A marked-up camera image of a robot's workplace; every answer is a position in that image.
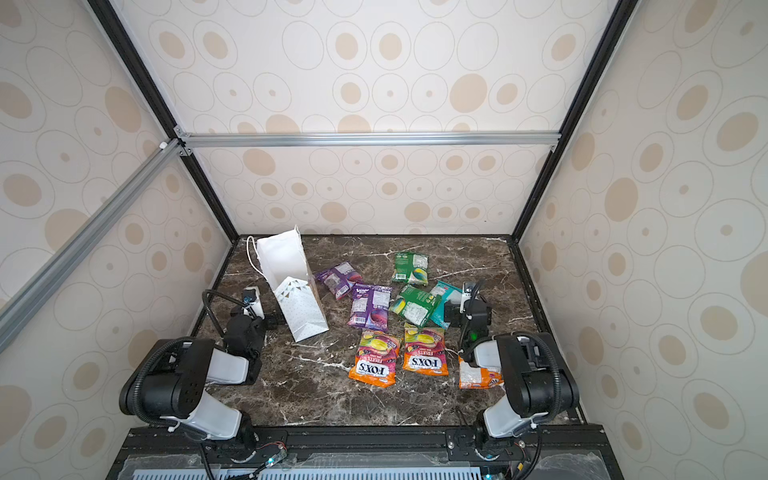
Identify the black left frame post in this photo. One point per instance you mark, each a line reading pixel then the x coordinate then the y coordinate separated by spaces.
pixel 107 17

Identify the black right frame post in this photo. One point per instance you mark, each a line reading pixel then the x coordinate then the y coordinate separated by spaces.
pixel 607 44

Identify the far green snack bag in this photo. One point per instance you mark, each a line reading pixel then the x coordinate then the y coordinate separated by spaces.
pixel 411 268

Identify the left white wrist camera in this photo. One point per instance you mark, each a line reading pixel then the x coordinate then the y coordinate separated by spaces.
pixel 252 299

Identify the orange candy bag face down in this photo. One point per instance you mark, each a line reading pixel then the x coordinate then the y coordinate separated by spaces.
pixel 477 378

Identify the black frame post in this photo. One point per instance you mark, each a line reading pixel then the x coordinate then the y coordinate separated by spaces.
pixel 607 44
pixel 107 17

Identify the white paper gift bag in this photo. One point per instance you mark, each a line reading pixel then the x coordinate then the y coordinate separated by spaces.
pixel 280 259

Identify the green snack bag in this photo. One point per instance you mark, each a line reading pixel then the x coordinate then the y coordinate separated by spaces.
pixel 411 268
pixel 415 306

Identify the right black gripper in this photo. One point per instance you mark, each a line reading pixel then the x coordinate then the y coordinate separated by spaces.
pixel 474 309

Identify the diagonal aluminium left bar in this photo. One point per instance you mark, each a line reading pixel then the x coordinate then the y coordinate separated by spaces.
pixel 18 312

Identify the small purple snack bag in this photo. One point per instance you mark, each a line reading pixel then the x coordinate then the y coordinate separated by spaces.
pixel 340 279

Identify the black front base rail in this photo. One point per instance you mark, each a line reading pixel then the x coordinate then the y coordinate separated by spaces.
pixel 348 452

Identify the large purple snack bag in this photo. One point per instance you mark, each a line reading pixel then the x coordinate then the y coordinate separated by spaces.
pixel 370 307

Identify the Fox's fruits candy bag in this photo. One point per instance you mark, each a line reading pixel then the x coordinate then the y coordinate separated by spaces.
pixel 376 358
pixel 424 350

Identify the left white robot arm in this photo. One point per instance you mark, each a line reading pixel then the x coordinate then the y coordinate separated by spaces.
pixel 169 386

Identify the near green snack bag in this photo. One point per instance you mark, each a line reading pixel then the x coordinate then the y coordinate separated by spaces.
pixel 415 306

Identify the horizontal aluminium back bar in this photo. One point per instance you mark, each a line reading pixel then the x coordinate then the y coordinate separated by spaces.
pixel 372 139

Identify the teal snack bag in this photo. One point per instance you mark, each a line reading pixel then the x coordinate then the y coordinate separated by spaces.
pixel 445 300

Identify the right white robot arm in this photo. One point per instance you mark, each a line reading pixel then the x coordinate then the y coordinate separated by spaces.
pixel 537 382

